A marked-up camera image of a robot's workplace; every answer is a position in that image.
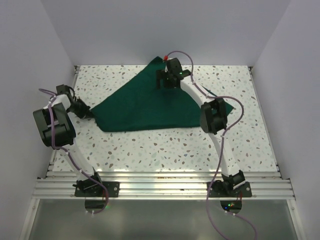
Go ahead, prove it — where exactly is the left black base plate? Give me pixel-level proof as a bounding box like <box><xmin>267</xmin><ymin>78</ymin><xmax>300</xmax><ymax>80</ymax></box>
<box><xmin>72</xmin><ymin>181</ymin><xmax>120</xmax><ymax>198</ymax></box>

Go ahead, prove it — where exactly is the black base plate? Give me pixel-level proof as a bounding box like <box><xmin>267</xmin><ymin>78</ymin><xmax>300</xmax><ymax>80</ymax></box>
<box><xmin>206</xmin><ymin>180</ymin><xmax>253</xmax><ymax>198</ymax></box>
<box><xmin>72</xmin><ymin>181</ymin><xmax>120</xmax><ymax>198</ymax></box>

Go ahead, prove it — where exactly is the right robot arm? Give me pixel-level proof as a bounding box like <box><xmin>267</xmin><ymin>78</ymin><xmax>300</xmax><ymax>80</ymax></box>
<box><xmin>156</xmin><ymin>56</ymin><xmax>246</xmax><ymax>197</ymax></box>

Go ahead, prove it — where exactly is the green surgical cloth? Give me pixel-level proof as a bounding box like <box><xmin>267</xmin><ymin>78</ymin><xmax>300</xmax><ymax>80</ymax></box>
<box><xmin>88</xmin><ymin>56</ymin><xmax>235</xmax><ymax>133</ymax></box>

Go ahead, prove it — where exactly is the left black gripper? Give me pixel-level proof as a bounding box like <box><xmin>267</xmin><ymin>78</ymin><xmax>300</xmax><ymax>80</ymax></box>
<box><xmin>66</xmin><ymin>97</ymin><xmax>96</xmax><ymax>120</ymax></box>

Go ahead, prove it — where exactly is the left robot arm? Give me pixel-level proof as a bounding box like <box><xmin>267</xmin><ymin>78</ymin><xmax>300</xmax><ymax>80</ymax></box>
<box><xmin>33</xmin><ymin>84</ymin><xmax>107</xmax><ymax>198</ymax></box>

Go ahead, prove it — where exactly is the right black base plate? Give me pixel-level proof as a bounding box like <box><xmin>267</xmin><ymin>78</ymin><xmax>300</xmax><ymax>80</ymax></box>
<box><xmin>206</xmin><ymin>180</ymin><xmax>253</xmax><ymax>198</ymax></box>

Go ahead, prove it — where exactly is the aluminium mounting rail frame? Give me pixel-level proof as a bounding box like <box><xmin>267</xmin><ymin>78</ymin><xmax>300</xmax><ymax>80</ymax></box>
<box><xmin>20</xmin><ymin>65</ymin><xmax>306</xmax><ymax>240</ymax></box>

